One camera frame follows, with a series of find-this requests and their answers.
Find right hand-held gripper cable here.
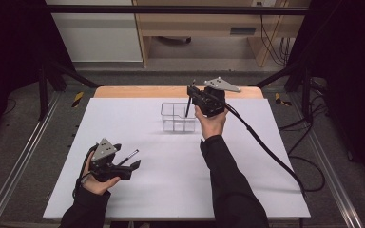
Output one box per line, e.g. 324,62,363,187
223,103,327,200

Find black pen silver tip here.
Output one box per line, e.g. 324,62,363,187
116,149,140,167

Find hand-held gripper cable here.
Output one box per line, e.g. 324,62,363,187
72,143,99,200
223,103,327,200

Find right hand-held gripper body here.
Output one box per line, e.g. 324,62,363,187
193,77,241,119

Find black horizontal frame bar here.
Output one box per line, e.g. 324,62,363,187
44,4,312,16

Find black floor cables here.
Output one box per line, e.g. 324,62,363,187
278,77,330,155

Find person's right hand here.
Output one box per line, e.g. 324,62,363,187
195,105,229,141

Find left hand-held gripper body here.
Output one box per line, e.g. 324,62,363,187
89,138,133,183

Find person's left hand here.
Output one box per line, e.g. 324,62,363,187
81,153,122,196

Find hanging black cable bundle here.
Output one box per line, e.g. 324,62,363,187
256,2,293,67

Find black metal stand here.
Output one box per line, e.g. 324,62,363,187
250,60,314,119
37,60,103,122

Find black curtain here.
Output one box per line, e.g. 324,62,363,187
0,0,75,153
286,0,365,191

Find white cabinet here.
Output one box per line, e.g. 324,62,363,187
44,0,144,63

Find aluminium floor rail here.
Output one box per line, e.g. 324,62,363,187
289,94,365,228
0,91,62,228

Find yellow black floor tape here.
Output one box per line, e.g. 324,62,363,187
71,91,86,108
274,92,293,107

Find light wooden desk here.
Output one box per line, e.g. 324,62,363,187
132,0,312,68

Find wooden table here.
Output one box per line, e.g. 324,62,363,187
93,85,264,100

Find left hand-held gripper cable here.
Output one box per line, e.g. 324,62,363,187
72,143,99,200

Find clear plastic organizer box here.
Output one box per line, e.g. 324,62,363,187
160,102,198,133

